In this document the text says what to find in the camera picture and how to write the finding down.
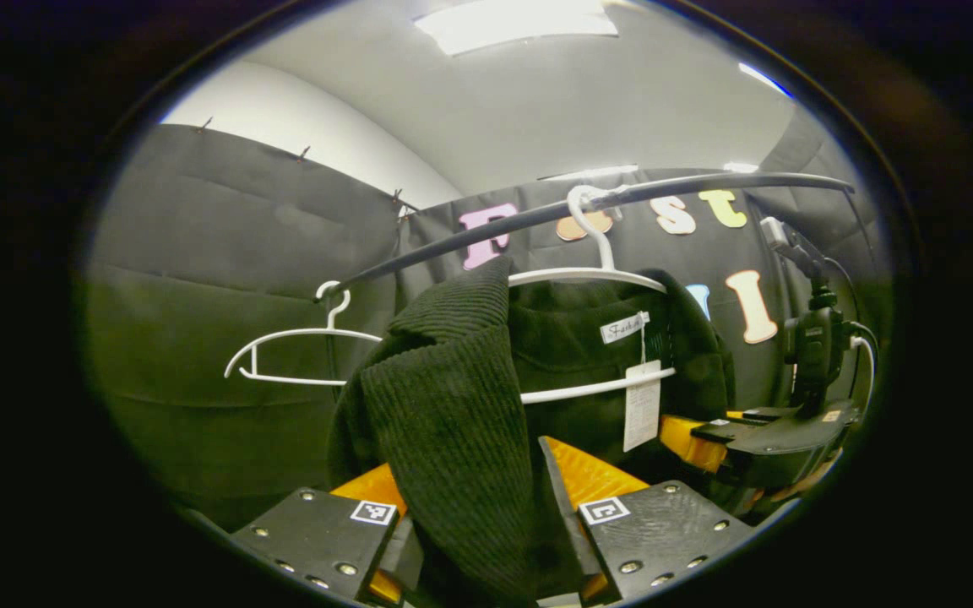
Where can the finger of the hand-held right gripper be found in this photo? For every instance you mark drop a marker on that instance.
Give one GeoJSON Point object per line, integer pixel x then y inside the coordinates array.
{"type": "Point", "coordinates": [769, 414]}
{"type": "Point", "coordinates": [689, 439]}

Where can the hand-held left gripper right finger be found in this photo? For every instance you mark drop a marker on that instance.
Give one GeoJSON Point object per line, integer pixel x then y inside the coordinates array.
{"type": "Point", "coordinates": [567, 515]}

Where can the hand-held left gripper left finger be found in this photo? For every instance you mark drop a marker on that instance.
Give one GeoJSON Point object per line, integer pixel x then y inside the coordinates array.
{"type": "Point", "coordinates": [317, 540]}

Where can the black knitted sweater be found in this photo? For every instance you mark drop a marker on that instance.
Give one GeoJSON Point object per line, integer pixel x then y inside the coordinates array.
{"type": "Point", "coordinates": [453, 422]}

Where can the white clothes hanger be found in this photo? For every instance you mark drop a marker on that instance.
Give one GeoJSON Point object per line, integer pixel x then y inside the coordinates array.
{"type": "Point", "coordinates": [309, 331]}
{"type": "Point", "coordinates": [588, 274]}

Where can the black clothes rack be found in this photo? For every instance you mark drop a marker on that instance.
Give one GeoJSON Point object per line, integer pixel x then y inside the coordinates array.
{"type": "Point", "coordinates": [706, 183]}

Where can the small ceiling light panel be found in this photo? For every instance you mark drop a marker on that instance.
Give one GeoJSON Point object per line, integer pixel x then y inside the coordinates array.
{"type": "Point", "coordinates": [740, 167]}

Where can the large ceiling light panel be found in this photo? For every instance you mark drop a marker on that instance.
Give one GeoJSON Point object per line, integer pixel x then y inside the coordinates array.
{"type": "Point", "coordinates": [512, 21]}

